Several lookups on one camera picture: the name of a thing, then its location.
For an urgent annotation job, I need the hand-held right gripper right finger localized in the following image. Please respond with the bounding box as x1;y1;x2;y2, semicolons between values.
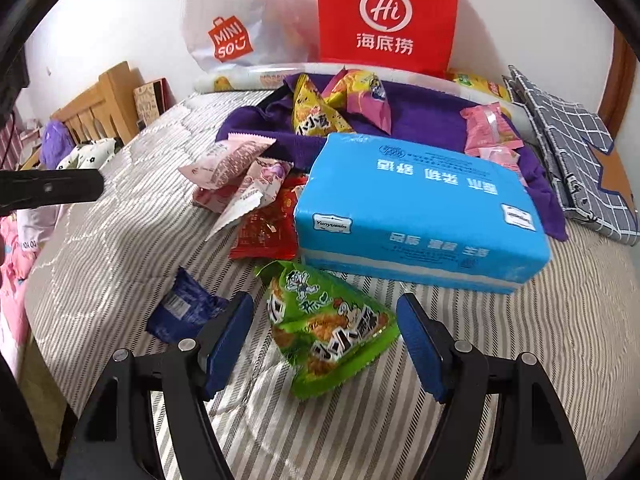
396;292;587;480

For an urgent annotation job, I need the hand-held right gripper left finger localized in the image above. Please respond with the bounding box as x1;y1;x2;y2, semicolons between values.
60;291;255;480

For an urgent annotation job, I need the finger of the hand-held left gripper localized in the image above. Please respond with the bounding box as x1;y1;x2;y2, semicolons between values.
0;168;105;216

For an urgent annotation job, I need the blue snack packet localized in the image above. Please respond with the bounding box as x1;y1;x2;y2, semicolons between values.
146;266;231;345

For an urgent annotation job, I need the green snack packet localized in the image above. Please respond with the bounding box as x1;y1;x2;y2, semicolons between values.
255;260;401;400

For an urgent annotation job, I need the red snack packet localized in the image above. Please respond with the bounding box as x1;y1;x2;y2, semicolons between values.
229;175;308;261

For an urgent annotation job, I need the purple cloth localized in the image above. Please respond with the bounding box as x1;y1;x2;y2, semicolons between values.
215;72;568;243

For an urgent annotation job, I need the yellow triangular snack packet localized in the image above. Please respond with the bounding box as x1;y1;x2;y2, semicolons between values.
291;74;353;138

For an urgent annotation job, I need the yellow purple snack packet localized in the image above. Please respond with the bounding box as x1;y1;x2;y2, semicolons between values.
322;67;393;135

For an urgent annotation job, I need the purple bag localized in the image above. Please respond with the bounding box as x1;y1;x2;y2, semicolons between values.
40;120;76;168

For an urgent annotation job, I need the white floral cloth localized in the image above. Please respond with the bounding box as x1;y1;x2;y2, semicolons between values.
55;138;118;171

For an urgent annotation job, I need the pink cloth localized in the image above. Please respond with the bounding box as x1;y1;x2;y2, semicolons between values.
0;215;43;376

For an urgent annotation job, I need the wooden headboard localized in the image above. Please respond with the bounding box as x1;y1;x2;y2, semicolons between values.
50;60;141;146

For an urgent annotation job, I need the striped mattress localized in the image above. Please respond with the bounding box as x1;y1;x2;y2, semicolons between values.
22;87;640;480

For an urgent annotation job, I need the printed box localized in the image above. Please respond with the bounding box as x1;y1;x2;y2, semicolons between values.
132;78;173;133

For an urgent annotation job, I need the blue tissue pack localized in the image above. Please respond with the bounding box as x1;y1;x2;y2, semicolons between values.
293;132;552;295

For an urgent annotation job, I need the printed paper roll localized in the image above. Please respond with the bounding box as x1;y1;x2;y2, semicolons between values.
192;62;531;126

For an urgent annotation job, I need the plaid cloth with star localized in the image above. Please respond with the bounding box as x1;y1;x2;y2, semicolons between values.
502;64;640;246

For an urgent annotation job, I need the translucent plastic shopping bag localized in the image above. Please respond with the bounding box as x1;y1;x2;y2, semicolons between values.
180;0;321;73

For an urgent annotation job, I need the red paper bag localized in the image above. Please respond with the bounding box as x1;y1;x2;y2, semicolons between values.
315;0;461;78

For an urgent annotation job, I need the wooden door frame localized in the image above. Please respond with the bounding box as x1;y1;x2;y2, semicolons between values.
597;30;638;136

